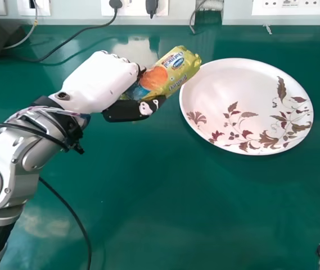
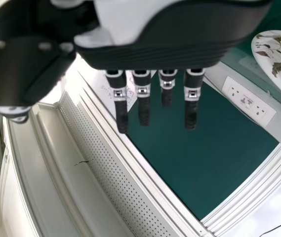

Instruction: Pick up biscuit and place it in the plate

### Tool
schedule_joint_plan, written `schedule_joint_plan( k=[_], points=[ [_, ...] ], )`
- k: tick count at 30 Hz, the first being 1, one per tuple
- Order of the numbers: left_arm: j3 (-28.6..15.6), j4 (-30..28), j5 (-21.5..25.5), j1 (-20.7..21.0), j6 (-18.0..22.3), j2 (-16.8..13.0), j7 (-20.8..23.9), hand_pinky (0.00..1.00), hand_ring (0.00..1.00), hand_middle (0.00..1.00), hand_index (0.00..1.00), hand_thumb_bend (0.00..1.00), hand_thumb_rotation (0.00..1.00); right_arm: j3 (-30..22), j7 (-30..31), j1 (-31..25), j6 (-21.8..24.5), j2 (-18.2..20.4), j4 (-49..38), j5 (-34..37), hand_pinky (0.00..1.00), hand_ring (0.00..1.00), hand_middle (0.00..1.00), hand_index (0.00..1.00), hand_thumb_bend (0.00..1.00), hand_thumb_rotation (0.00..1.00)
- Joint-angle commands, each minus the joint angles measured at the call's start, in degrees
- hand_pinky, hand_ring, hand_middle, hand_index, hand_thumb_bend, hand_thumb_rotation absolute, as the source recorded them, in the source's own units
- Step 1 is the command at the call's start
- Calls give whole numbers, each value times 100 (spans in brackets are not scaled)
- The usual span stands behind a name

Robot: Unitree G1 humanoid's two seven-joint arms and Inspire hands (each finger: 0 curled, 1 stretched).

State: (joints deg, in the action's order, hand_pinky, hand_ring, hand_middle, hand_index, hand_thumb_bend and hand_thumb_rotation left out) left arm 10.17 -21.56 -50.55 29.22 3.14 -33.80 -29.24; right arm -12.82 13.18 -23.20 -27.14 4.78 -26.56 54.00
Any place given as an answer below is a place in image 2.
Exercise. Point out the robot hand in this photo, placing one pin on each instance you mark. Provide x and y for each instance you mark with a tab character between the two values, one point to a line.
155	32

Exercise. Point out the plate with brown leaf pattern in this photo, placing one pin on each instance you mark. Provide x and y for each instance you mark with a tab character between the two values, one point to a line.
268	59

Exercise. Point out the white handwritten paper note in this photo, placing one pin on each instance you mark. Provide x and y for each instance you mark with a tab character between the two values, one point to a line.
107	93

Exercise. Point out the white socket strip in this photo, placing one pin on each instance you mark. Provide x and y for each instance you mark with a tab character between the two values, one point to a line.
244	98

